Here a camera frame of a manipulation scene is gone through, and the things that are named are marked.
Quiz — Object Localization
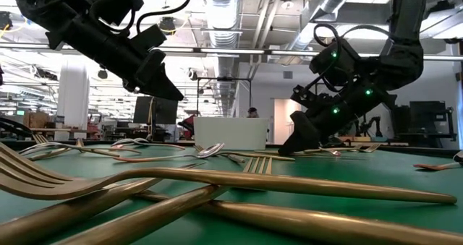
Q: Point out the black curved hose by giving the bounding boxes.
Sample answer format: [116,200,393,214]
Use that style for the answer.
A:
[0,116,33,138]

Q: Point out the white plastic bin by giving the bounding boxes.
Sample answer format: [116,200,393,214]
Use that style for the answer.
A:
[193,116,271,151]

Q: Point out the black monitor rack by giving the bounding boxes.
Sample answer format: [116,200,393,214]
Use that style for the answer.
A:
[388,100,457,141]

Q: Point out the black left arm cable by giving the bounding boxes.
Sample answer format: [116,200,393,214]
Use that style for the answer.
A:
[135,0,193,35]

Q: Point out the white column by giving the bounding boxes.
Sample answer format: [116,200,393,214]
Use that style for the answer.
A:
[56,60,90,141]

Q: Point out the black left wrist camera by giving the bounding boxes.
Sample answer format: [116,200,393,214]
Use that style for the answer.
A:
[83,0,145,26]

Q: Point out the gold utensil handle foreground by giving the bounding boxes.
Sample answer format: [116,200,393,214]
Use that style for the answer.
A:
[135,189,463,245]

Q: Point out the brown cardboard box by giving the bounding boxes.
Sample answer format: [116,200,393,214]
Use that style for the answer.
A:
[23,111,51,129]

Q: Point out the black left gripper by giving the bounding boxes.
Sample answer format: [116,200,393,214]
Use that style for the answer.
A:
[45,12,184,102]

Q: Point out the horizontal light bar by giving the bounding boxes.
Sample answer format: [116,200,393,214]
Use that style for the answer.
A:
[0,42,463,62]

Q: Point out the corrugated silver ceiling duct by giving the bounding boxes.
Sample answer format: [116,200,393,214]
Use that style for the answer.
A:
[201,0,242,118]

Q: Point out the black background robot arms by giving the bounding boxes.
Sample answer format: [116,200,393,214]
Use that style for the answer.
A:
[336,115,384,139]

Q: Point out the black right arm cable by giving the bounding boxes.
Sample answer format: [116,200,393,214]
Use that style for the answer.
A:
[313,22,394,58]

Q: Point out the green table mat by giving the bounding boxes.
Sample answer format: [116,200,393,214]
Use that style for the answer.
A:
[0,143,463,245]

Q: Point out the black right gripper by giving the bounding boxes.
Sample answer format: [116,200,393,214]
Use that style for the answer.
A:
[277,77,399,156]

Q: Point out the black overhead camera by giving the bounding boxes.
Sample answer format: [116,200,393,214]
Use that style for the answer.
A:
[158,16,177,35]

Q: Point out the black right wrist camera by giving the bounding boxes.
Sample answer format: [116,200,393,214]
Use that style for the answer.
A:
[309,38,362,89]

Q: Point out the black stand frame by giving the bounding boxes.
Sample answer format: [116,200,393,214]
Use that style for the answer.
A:
[196,77,253,118]

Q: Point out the black computer monitor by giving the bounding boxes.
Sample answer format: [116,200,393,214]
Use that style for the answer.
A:
[132,95,179,126]

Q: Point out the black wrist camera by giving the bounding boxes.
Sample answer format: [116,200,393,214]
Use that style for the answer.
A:
[309,38,362,89]
[83,0,145,26]

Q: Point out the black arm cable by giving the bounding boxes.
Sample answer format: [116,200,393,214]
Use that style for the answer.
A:
[313,22,394,58]
[135,0,193,35]

